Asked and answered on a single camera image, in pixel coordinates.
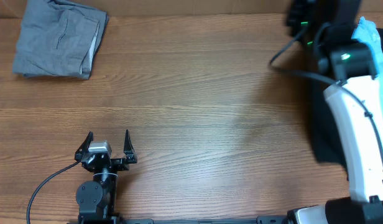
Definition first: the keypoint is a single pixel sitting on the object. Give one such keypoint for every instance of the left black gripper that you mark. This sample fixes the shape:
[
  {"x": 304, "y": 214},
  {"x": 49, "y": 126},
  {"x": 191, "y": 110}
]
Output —
[{"x": 122, "y": 163}]

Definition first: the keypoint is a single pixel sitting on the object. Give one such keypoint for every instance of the black polo shirt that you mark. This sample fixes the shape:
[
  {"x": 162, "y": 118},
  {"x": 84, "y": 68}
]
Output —
[{"x": 335, "y": 52}]

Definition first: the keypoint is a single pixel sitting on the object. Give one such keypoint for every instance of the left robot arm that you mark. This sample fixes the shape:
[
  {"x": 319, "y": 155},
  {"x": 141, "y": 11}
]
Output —
[{"x": 97, "y": 198}]

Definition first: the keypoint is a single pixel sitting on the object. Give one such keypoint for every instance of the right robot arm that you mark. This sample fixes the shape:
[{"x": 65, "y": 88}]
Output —
[{"x": 356, "y": 107}]

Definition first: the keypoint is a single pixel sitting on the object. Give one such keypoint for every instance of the folded grey shorts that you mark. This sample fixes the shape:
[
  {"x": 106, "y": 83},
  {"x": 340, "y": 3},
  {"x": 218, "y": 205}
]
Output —
[{"x": 59, "y": 39}]

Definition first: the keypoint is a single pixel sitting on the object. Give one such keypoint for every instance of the light blue shirt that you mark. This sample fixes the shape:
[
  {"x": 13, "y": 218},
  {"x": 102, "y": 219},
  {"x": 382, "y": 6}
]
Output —
[{"x": 366, "y": 32}]

